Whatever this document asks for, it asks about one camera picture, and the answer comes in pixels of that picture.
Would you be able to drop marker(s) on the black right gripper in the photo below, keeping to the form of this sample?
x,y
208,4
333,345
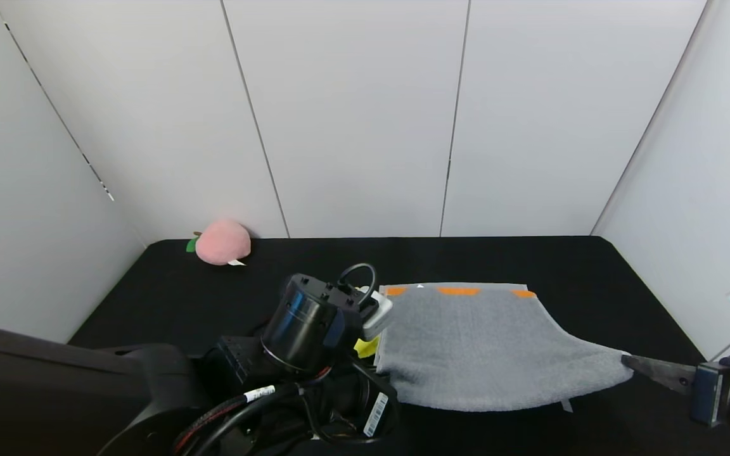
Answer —
x,y
706,392

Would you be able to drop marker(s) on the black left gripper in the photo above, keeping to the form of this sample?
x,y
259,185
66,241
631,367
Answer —
x,y
377,412

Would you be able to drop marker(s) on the yellow microfiber towel black trim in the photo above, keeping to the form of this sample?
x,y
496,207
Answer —
x,y
367,347

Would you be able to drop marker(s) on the grey terry towel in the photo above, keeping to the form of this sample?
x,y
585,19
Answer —
x,y
485,342

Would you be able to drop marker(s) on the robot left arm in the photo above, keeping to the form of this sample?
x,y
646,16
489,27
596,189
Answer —
x,y
149,392

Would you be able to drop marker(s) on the clear tape piece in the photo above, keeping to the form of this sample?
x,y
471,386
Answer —
x,y
567,406

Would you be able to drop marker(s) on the pink plush peach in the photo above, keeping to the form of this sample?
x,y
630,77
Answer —
x,y
222,242

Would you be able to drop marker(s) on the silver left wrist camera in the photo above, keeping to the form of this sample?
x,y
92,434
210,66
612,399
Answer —
x,y
376,315

